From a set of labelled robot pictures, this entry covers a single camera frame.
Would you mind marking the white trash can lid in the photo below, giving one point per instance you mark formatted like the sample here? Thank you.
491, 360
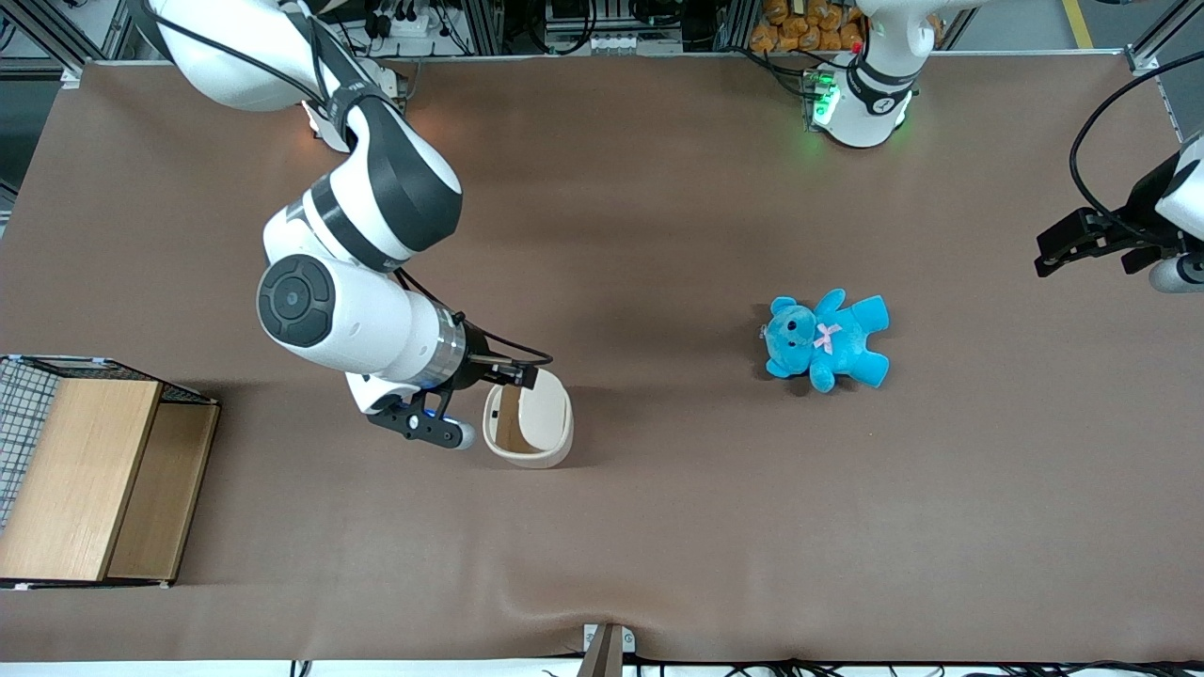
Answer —
547, 414

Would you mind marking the blue teddy bear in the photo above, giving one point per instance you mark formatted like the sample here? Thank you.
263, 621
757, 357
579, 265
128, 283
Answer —
828, 338

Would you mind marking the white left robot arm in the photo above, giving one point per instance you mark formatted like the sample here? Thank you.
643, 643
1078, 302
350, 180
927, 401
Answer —
865, 103

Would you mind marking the white power strip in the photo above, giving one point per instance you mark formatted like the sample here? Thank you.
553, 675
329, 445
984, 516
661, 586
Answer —
414, 23

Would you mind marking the brown table mat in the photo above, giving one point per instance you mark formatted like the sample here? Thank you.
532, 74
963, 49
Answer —
705, 235

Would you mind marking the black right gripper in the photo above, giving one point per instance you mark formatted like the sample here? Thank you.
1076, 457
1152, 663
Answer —
477, 359

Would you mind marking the orange plush toys pile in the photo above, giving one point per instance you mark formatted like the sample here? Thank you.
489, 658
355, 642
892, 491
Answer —
800, 33

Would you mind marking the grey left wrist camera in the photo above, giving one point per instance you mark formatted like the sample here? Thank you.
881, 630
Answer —
1178, 275

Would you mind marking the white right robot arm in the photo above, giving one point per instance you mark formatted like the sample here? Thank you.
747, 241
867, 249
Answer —
357, 320

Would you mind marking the white square trash can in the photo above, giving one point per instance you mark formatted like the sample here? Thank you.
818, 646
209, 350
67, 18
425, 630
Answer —
531, 459

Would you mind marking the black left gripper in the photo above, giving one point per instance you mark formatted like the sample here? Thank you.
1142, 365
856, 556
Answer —
1141, 205

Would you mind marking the aluminium frame post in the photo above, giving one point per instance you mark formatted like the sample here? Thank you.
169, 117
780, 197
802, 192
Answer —
71, 66
1143, 58

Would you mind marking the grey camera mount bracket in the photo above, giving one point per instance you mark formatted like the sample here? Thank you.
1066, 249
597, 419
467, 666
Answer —
607, 658

